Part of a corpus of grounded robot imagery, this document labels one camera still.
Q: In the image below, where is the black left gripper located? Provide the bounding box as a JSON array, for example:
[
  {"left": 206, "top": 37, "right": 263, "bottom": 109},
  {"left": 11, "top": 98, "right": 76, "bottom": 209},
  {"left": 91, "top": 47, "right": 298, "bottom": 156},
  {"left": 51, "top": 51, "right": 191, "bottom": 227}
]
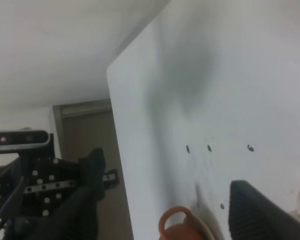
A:
[{"left": 0, "top": 148, "right": 119, "bottom": 218}]

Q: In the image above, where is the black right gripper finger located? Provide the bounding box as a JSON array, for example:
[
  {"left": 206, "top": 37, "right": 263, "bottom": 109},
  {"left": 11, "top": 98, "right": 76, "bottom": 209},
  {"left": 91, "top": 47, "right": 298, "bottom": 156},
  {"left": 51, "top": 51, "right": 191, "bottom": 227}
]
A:
[{"left": 228, "top": 180, "right": 300, "bottom": 240}]

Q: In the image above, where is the brown clay teapot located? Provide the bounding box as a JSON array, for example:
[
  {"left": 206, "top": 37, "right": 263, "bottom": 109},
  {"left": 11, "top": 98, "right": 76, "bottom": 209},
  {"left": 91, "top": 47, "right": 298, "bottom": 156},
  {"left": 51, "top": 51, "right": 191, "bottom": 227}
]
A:
[{"left": 158, "top": 206, "right": 205, "bottom": 240}]

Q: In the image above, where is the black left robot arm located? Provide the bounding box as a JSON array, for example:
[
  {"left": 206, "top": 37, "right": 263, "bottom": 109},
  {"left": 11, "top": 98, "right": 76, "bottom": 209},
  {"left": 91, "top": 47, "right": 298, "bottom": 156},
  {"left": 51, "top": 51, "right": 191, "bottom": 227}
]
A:
[{"left": 0, "top": 147, "right": 119, "bottom": 240}]

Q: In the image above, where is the beige round teapot saucer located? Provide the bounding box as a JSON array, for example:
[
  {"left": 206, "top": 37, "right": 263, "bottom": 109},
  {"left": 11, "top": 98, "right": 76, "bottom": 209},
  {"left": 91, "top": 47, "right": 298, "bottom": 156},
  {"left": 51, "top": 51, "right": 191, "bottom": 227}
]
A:
[{"left": 198, "top": 219, "right": 215, "bottom": 240}]

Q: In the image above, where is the brown wooden door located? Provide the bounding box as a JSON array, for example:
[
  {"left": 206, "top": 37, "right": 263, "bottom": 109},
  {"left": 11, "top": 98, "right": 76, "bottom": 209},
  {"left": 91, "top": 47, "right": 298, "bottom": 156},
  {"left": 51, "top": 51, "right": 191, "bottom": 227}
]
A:
[{"left": 52, "top": 99, "right": 134, "bottom": 240}]

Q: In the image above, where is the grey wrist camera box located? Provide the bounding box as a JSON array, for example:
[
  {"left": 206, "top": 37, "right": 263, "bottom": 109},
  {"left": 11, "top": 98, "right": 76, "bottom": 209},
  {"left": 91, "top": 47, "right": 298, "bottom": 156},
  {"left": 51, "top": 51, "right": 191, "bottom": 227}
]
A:
[{"left": 0, "top": 129, "right": 51, "bottom": 154}]

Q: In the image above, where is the black camera cable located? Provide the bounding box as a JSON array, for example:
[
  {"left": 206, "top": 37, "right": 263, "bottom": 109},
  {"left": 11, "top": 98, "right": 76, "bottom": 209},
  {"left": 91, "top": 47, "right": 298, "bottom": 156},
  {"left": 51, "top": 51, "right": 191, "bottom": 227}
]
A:
[{"left": 0, "top": 174, "right": 25, "bottom": 233}]

